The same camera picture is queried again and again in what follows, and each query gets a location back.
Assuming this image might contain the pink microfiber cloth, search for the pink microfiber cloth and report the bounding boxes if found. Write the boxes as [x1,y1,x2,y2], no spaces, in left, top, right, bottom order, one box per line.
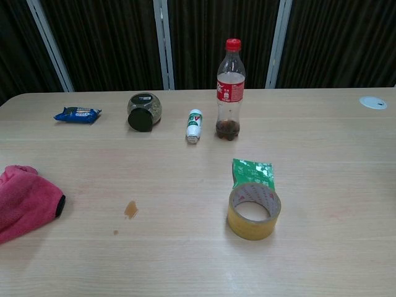
[0,165,67,245]

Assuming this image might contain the brown liquid spill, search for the brown liquid spill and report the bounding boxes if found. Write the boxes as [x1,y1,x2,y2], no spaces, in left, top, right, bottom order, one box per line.
[124,200,140,220]

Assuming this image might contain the white green-labelled small bottle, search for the white green-labelled small bottle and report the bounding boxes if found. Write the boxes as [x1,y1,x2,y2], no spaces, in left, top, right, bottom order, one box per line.
[185,108,204,144]

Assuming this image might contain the green snack packet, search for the green snack packet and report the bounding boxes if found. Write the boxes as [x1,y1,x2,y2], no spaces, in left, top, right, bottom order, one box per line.
[231,158,276,191]

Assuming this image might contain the glass jar with black lid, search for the glass jar with black lid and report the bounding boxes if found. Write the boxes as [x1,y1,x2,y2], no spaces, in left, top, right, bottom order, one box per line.
[126,92,162,134]

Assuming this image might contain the cola bottle with red cap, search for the cola bottle with red cap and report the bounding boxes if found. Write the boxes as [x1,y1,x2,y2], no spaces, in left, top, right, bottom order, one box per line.
[214,38,247,142]

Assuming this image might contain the yellow packing tape roll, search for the yellow packing tape roll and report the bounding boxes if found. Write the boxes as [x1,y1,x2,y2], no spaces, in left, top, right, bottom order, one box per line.
[226,182,282,241]

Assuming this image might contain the black fabric partition panel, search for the black fabric partition panel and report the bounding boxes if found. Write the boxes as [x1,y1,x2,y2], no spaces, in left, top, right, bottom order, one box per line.
[0,0,64,106]
[166,0,281,90]
[276,0,396,89]
[40,0,165,93]

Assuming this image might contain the blue Oreo cookie packet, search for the blue Oreo cookie packet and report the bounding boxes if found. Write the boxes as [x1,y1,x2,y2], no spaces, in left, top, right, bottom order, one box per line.
[53,106,103,126]

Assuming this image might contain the white partition post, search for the white partition post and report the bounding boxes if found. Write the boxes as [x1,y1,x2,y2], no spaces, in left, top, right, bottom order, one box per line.
[153,0,176,91]
[26,0,75,93]
[265,0,293,90]

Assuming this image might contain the white table cable grommet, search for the white table cable grommet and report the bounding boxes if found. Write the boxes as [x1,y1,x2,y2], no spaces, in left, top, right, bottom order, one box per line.
[358,96,388,110]

